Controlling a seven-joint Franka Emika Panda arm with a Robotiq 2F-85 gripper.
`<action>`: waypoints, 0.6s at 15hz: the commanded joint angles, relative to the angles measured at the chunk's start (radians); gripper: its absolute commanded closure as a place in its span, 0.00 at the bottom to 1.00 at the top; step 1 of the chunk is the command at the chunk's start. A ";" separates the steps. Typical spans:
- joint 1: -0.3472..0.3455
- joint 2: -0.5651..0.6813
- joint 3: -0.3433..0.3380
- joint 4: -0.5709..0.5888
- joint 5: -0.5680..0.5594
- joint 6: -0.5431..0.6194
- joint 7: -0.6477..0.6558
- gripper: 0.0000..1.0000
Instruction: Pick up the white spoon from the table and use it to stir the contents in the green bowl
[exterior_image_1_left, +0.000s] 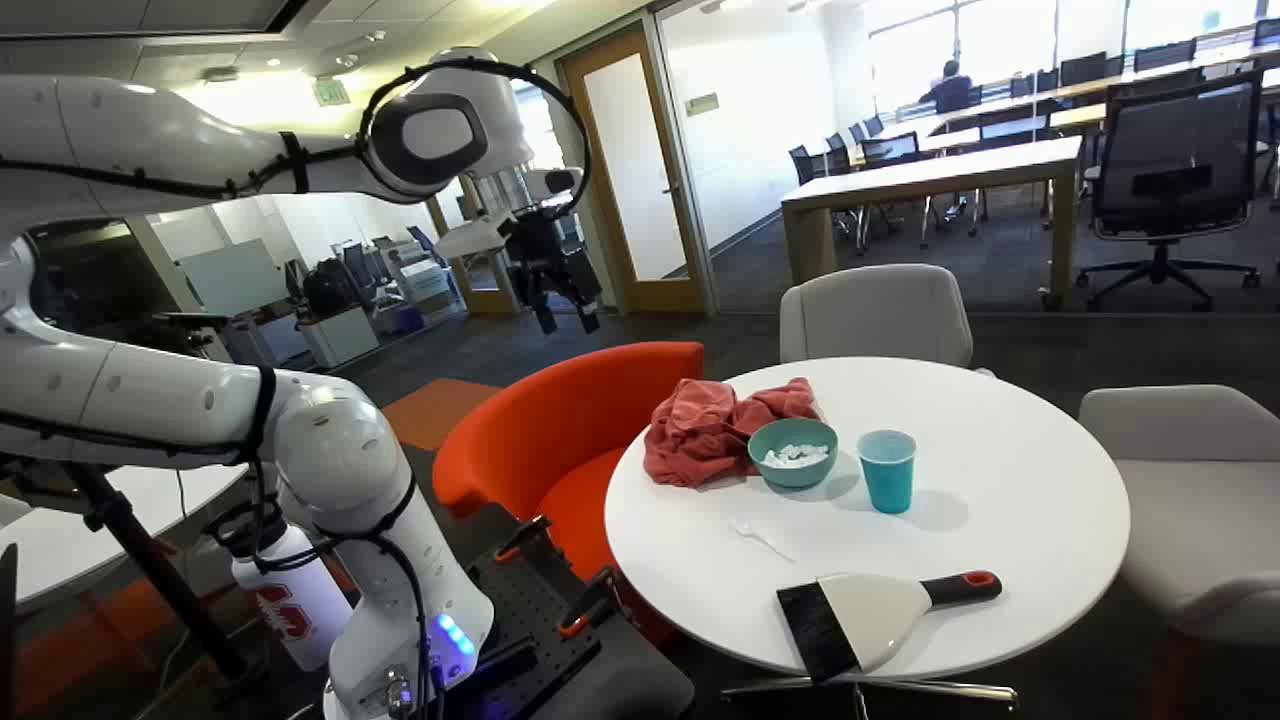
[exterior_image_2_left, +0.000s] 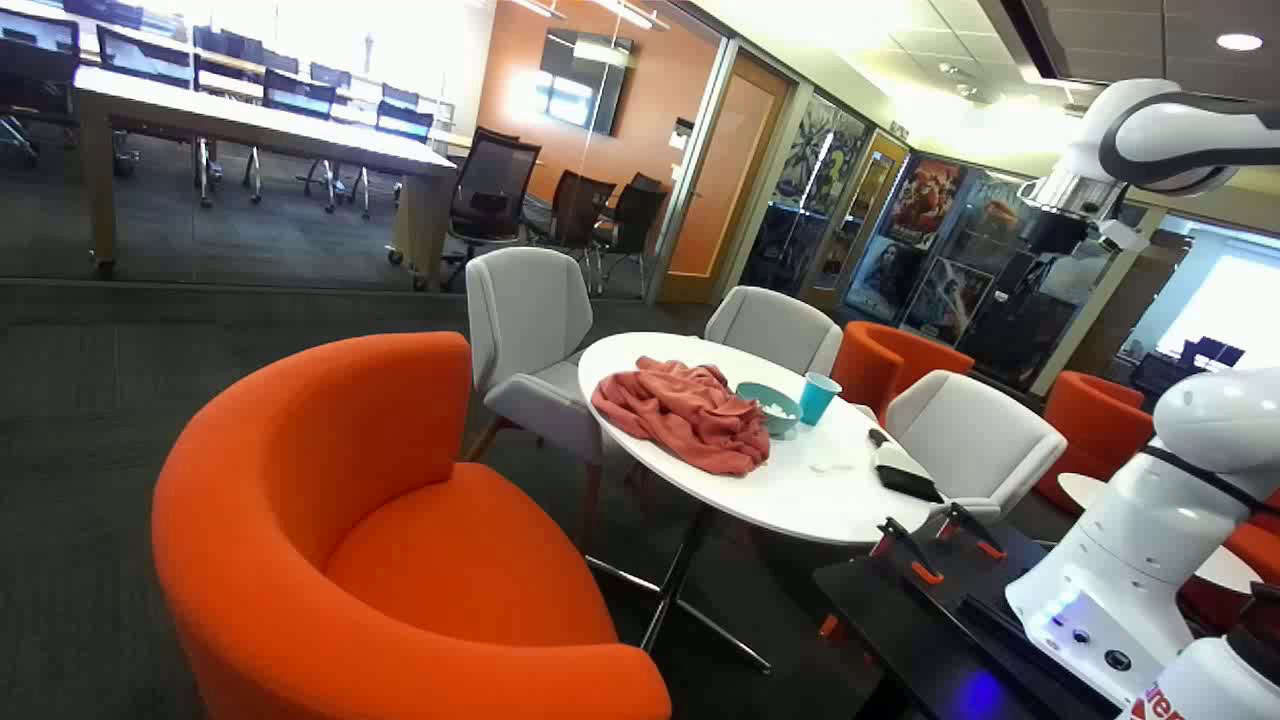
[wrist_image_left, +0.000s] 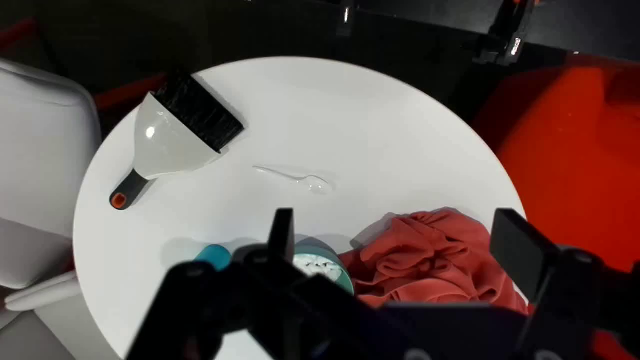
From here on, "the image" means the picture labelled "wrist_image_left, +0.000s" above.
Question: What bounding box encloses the red crumpled cloth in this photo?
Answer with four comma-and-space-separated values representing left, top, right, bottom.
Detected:
339, 208, 528, 315

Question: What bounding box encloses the teal bowl with white pieces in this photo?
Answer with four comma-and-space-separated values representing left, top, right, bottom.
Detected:
291, 239, 353, 293

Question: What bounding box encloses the white chair beside table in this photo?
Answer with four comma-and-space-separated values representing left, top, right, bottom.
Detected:
0, 60, 100, 291

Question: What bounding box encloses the white plastic spoon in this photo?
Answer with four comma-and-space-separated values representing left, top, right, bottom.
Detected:
258, 166, 334, 195

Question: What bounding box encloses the blue plastic cup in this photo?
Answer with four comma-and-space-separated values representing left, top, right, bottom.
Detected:
196, 245, 232, 271

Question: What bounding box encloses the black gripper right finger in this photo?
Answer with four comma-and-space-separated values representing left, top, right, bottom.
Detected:
489, 208, 560, 301

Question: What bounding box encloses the orange armchair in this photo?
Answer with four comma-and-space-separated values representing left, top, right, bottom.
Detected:
474, 57, 640, 271

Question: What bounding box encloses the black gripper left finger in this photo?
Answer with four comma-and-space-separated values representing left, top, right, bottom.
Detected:
268, 208, 294, 260

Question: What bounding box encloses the grey brush with black bristles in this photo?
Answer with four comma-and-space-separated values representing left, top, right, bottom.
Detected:
108, 75, 246, 211

